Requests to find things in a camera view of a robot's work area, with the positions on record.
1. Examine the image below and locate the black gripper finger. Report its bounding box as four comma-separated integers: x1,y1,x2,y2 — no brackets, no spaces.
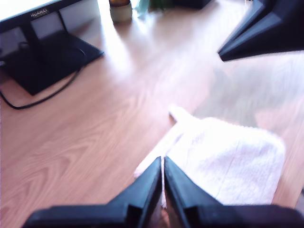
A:
106,156,162,228
217,0,304,63
163,155,226,228

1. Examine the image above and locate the white fluffy tea towel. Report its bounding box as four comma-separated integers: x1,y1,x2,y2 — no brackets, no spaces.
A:
134,104,287,209

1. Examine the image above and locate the amber glass lamp grey base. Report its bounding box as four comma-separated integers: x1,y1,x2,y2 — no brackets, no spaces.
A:
109,0,133,24

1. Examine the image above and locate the large monitor with white screen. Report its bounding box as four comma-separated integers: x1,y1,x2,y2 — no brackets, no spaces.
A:
0,0,105,96

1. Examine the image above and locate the black usb cable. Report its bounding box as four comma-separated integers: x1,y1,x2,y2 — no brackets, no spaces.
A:
0,67,83,110

